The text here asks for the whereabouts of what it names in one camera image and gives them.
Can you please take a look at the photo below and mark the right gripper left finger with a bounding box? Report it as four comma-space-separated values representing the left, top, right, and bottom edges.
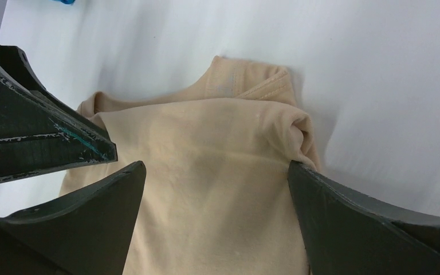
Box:
0, 161, 146, 274

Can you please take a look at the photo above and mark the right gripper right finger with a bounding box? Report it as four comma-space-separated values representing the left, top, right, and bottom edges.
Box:
288, 161, 440, 274

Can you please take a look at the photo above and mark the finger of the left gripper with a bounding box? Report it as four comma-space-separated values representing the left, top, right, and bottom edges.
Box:
0, 45, 117, 183

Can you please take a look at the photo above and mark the beige t shirt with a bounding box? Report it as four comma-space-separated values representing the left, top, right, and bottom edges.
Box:
60, 57, 320, 274

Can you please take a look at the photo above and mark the folded bright blue t shirt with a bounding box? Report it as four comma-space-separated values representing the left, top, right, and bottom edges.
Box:
55, 0, 75, 5

